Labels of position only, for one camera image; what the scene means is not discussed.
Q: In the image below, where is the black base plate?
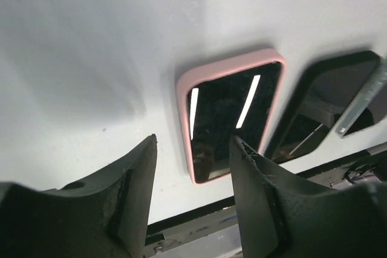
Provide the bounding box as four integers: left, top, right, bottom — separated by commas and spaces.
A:
143, 139, 386, 257

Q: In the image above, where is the clear phone case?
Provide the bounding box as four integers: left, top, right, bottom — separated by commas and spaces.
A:
335, 59, 386, 138

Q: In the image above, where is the black teal phone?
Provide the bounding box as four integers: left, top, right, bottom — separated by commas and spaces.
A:
345, 86, 387, 136

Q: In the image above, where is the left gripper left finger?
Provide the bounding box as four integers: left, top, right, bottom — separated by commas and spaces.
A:
1, 135, 157, 257

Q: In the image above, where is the pink phone case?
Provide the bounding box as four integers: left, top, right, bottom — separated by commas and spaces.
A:
176, 48, 286, 185

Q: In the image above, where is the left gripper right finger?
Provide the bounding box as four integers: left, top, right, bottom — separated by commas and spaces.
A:
229, 137, 386, 257

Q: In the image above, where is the black phone case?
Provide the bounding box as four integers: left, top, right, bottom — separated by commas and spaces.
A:
263, 50, 382, 164

